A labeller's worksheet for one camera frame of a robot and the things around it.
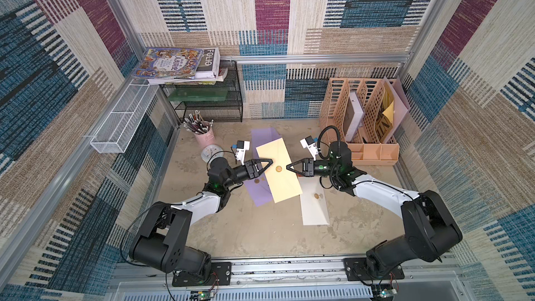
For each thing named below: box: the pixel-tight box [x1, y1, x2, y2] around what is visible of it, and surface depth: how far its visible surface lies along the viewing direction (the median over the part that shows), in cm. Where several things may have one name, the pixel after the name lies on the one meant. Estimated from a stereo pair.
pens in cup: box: [183, 110, 214, 134], surface depth 101 cm
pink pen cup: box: [192, 126, 216, 149], surface depth 107 cm
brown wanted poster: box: [375, 102, 394, 143], surface depth 101 cm
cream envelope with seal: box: [255, 137, 304, 204], surface depth 79 cm
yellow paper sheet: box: [381, 100, 395, 125], surface depth 90 cm
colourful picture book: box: [131, 47, 205, 79], surface depth 83 cm
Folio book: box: [191, 47, 221, 80], surface depth 83 cm
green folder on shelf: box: [167, 87, 228, 102], surface depth 101 cm
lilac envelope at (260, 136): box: [250, 126, 282, 159], surface depth 117 cm
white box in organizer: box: [344, 91, 365, 142], surface depth 101 cm
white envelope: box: [298, 175, 330, 226], surface depth 91 cm
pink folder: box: [383, 76, 412, 144], surface depth 90 cm
